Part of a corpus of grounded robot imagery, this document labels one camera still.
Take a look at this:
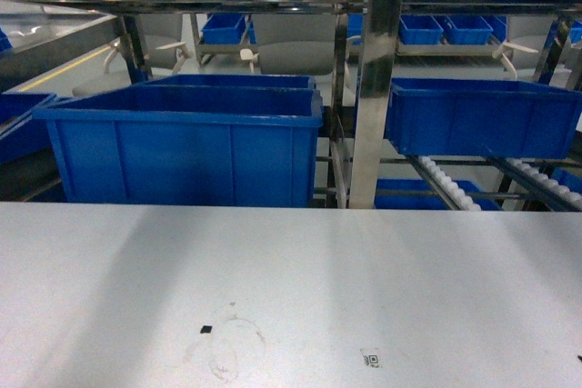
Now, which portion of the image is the blue bin lower shelf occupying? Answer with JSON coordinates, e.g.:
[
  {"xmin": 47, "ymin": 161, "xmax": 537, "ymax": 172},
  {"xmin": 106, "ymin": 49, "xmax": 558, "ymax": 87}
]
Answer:
[{"xmin": 374, "ymin": 177, "xmax": 501, "ymax": 212}]

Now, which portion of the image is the large blue bin near table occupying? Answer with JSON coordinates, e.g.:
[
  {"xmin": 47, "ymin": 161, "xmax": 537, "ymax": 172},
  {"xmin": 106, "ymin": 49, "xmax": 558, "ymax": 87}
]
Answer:
[{"xmin": 33, "ymin": 85, "xmax": 323, "ymax": 207}]

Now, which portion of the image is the grey chair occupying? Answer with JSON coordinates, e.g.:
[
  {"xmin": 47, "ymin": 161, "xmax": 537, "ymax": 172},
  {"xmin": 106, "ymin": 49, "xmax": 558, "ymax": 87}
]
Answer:
[{"xmin": 239, "ymin": 14, "xmax": 347, "ymax": 76}]

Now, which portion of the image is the blue bin on right rollers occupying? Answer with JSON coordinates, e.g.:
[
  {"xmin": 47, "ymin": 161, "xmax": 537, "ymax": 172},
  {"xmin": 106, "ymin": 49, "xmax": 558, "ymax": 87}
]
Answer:
[{"xmin": 385, "ymin": 78, "xmax": 581, "ymax": 159}]

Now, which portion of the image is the white roller track centre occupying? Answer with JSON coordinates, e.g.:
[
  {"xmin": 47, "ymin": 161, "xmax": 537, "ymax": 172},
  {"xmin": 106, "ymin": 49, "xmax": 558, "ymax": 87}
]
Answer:
[{"xmin": 418, "ymin": 156, "xmax": 481, "ymax": 212}]

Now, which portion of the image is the white roller track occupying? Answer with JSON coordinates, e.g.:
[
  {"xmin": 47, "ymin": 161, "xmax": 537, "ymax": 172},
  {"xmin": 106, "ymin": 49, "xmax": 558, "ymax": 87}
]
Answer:
[
  {"xmin": 418, "ymin": 156, "xmax": 481, "ymax": 212},
  {"xmin": 506, "ymin": 158, "xmax": 581, "ymax": 213}
]

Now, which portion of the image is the qr code sticker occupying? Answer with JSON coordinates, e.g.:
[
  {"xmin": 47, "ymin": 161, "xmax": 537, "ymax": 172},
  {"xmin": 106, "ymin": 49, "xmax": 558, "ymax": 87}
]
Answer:
[{"xmin": 360, "ymin": 347, "xmax": 383, "ymax": 369}]

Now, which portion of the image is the white roller track right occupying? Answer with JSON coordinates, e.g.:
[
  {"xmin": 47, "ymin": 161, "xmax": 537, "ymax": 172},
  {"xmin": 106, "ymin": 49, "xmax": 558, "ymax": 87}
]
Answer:
[{"xmin": 506, "ymin": 158, "xmax": 581, "ymax": 213}]

